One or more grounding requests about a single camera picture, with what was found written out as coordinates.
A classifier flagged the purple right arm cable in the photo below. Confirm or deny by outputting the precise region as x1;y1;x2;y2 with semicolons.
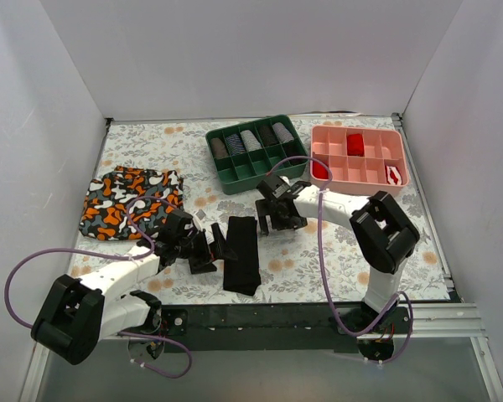
266;156;414;363

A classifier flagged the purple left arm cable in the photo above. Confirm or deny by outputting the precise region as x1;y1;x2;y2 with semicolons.
3;196;193;379

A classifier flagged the red rolled underwear lower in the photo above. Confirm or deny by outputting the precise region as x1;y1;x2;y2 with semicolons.
312;162;329;180

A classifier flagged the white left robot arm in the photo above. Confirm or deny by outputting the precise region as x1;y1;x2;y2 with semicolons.
31;209;238;365

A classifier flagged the green divided organizer box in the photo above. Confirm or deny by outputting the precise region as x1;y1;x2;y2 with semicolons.
205;115;307;195

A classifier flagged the red white rolled underwear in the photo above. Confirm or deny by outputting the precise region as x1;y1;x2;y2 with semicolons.
385;165;403;186

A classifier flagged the pink divided organizer box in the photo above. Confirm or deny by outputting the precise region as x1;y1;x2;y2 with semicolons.
310;125;410;196

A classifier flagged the black underwear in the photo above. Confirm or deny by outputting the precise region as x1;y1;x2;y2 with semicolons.
223;216;262;296
283;141;306;166

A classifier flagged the red rolled underwear upper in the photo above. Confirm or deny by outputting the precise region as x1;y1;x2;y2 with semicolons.
346;133;365;157

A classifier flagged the black rolled underwear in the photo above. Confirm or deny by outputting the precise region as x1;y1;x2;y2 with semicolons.
283;141;306;166

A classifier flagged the grey white striped rolled underwear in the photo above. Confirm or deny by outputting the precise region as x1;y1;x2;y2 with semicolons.
272;122;294;144

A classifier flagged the brown rolled underwear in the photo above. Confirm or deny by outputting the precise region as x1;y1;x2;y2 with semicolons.
210;137;229;159

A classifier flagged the orange camouflage underwear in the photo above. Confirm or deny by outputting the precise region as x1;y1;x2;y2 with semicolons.
79;166;184;241

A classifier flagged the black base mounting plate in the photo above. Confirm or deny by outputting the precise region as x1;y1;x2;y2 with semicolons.
112;301;412;353

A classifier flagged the blue striped rolled underwear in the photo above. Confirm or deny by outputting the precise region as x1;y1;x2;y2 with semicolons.
226;133;246;156

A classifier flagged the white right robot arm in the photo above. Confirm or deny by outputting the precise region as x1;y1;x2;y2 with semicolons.
256;174;420;333

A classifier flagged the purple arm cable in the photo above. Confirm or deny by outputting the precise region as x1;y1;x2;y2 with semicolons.
266;156;414;363
3;196;193;379

